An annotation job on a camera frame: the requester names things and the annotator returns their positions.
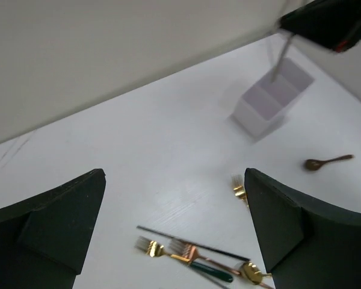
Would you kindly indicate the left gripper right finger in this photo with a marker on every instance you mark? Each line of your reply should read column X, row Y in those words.
column 305, row 242

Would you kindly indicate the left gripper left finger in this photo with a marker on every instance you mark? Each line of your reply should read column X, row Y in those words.
column 44, row 239

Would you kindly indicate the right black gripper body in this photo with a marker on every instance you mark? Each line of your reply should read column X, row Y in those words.
column 334, row 25

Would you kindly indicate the silver metal chopstick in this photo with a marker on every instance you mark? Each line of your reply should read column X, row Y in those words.
column 283, row 52

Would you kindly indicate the brown wooden spoon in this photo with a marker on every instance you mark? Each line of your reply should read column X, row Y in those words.
column 313, row 165

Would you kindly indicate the lilac utensil container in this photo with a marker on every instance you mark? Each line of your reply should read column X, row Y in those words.
column 260, row 107

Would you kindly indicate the rose gold fork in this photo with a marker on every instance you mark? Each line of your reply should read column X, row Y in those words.
column 190, row 251

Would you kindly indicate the small gold spoon green handle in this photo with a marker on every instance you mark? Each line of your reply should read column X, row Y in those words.
column 251, row 271

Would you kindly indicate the gold fork dark green handle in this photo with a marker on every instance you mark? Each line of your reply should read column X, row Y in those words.
column 238, row 188

